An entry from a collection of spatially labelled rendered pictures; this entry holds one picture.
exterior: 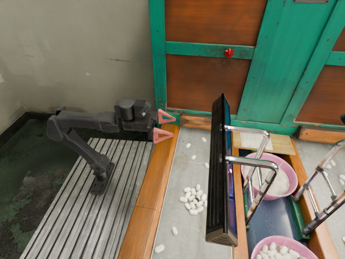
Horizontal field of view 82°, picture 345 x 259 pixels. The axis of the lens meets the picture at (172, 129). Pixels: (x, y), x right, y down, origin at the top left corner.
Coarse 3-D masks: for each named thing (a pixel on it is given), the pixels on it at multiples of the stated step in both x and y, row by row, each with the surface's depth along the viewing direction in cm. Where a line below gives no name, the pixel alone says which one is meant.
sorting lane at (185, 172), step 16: (192, 128) 129; (192, 144) 118; (208, 144) 118; (176, 160) 109; (192, 160) 109; (208, 160) 109; (176, 176) 102; (192, 176) 102; (176, 192) 95; (176, 208) 89; (160, 224) 84; (176, 224) 84; (192, 224) 84; (160, 240) 79; (176, 240) 79; (192, 240) 79; (160, 256) 75; (176, 256) 75; (192, 256) 75; (208, 256) 75; (224, 256) 75
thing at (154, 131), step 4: (152, 128) 80; (156, 128) 74; (152, 132) 75; (156, 132) 73; (160, 132) 74; (164, 132) 74; (168, 132) 75; (152, 136) 75; (156, 136) 76; (164, 136) 77; (168, 136) 76; (172, 136) 76; (152, 140) 76; (156, 140) 76; (160, 140) 77
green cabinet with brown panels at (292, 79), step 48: (192, 0) 85; (240, 0) 82; (288, 0) 79; (336, 0) 76; (192, 48) 97; (240, 48) 93; (288, 48) 90; (336, 48) 87; (192, 96) 116; (240, 96) 110; (288, 96) 105; (336, 96) 101
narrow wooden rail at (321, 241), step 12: (288, 156) 110; (300, 168) 102; (300, 180) 97; (312, 192) 92; (300, 204) 92; (312, 216) 84; (324, 228) 80; (312, 240) 81; (324, 240) 77; (324, 252) 74; (336, 252) 74
